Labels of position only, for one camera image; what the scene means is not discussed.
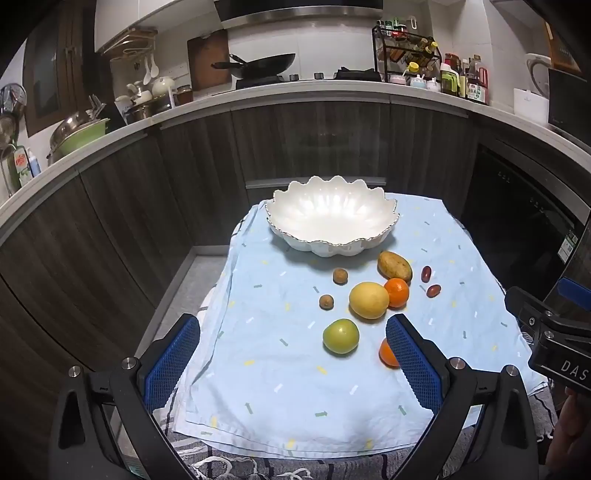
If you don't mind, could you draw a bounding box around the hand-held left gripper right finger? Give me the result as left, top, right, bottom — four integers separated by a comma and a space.
385, 314, 541, 480

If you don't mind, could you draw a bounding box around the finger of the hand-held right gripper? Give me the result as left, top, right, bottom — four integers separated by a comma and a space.
505, 286, 568, 333
547, 276, 591, 335

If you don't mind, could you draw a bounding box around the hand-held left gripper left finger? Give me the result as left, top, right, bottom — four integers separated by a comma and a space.
48, 313, 201, 480

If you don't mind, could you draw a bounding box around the small orange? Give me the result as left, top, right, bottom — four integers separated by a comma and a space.
379, 337, 402, 368
384, 278, 410, 309

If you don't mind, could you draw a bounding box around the green round guava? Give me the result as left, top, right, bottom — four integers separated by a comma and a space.
322, 318, 360, 355

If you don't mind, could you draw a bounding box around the yellow lemon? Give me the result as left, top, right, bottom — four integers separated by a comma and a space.
348, 281, 390, 320

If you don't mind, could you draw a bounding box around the yellow-brown mango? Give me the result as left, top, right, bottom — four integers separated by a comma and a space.
378, 250, 413, 282

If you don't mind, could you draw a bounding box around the white scalloped ceramic bowl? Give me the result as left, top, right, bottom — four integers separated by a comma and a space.
265, 175, 400, 258

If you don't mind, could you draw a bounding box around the person's right hand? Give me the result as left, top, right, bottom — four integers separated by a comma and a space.
547, 390, 591, 464

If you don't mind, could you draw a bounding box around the light blue patterned tablecloth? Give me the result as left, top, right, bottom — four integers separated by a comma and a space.
178, 191, 548, 460

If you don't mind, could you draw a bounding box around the grey patterned cloth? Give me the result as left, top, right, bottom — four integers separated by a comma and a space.
166, 392, 555, 480

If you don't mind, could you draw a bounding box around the black countertop appliance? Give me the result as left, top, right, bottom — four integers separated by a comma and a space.
548, 68, 591, 141

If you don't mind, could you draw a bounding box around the large red-capped soy sauce bottle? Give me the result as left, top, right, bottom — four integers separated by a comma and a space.
466, 55, 489, 104

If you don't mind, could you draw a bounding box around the green-lidded oil bottle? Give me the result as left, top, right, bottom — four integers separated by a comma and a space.
440, 62, 465, 97

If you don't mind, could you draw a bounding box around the green plastic basin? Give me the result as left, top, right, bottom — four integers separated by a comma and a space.
58, 119, 112, 155

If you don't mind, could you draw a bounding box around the leaning wooden board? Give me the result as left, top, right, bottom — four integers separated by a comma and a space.
545, 21, 583, 72

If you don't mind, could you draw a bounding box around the green label bottle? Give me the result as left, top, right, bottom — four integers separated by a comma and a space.
9, 145, 33, 190

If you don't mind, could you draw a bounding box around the black knife block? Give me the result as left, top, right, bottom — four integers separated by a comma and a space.
99, 104, 126, 132

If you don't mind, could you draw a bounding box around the stainless steel pot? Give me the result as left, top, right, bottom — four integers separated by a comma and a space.
127, 97, 174, 121

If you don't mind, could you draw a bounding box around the stainless steel bowl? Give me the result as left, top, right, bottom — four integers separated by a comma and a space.
48, 111, 100, 160

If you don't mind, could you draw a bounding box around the black stove grate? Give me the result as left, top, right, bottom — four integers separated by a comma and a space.
333, 68, 382, 83

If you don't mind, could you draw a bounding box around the brown wooden cutting board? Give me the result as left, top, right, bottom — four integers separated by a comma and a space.
187, 30, 230, 92

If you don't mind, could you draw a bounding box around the black wok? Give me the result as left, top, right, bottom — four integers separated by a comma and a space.
211, 53, 296, 79

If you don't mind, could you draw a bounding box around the brown wooden cupboard door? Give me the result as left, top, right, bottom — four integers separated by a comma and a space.
23, 0, 98, 137

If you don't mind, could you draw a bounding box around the white upper cabinet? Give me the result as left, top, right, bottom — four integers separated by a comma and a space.
95, 0, 218, 51

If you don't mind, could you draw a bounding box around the black steel range hood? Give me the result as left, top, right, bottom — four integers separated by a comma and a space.
215, 0, 385, 28

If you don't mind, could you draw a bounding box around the black wire spice rack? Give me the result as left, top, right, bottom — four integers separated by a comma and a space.
372, 25, 443, 84

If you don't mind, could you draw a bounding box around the wooden wall rack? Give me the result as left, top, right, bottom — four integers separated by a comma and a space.
108, 28, 158, 61

